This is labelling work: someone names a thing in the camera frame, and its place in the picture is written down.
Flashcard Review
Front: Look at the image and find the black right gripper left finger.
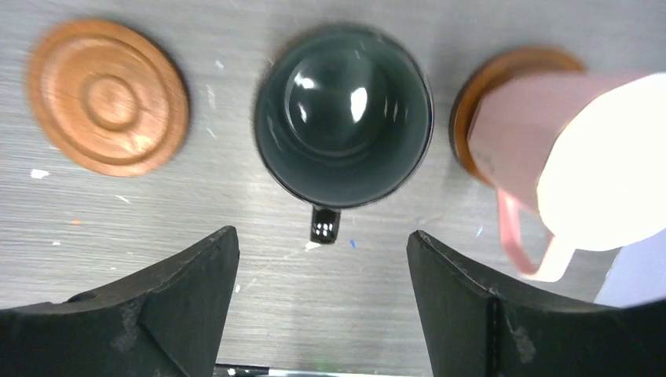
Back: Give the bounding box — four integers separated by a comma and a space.
1, 226, 240, 376

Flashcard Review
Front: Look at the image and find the dark green mug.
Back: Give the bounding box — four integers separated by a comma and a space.
252, 23, 434, 244

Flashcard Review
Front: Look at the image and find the pink mug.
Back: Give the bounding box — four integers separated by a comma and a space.
467, 72, 665, 282

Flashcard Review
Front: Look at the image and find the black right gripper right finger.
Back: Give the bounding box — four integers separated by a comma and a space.
406, 230, 665, 376

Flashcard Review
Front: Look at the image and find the large brown wooden coaster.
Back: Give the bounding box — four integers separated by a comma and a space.
26, 19, 190, 177

